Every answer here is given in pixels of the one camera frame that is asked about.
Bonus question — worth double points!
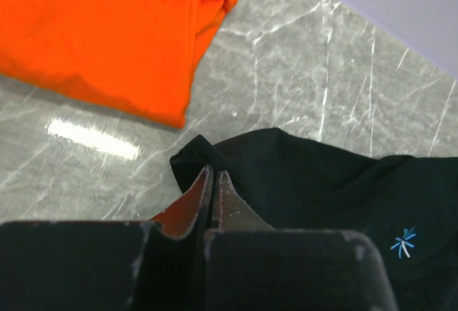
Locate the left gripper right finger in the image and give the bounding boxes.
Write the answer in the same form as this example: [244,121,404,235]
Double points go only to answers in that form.
[205,171,398,310]

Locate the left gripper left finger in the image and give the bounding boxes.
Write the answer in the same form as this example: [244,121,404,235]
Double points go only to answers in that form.
[1,167,213,310]

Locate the black t-shirt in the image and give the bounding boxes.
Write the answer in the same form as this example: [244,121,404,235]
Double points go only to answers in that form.
[170,128,457,310]

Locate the folded orange t-shirt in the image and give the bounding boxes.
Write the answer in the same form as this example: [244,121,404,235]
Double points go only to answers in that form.
[1,0,238,128]

